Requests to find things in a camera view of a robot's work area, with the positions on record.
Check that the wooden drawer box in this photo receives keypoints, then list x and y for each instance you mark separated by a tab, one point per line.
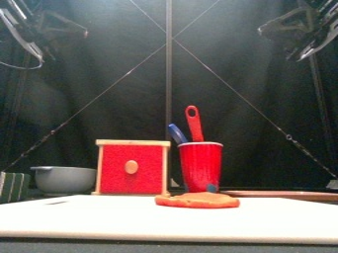
132	143

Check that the grey bowl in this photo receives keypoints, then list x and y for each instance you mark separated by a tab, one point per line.
63	179

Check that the red drawer with wooden knob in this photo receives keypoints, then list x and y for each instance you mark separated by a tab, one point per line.
132	169

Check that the flat orange dough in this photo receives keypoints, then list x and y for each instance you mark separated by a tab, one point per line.
198	199

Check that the red plastic cup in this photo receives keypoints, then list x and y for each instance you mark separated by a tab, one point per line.
200	166

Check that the green striped box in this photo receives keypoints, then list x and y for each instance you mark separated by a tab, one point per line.
13	187

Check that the brown flat tray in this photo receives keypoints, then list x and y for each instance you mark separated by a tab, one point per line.
286	195

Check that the white cutting board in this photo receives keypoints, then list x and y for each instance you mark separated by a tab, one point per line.
167	217

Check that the vertical metal frame pole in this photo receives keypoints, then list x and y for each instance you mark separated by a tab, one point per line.
168	82

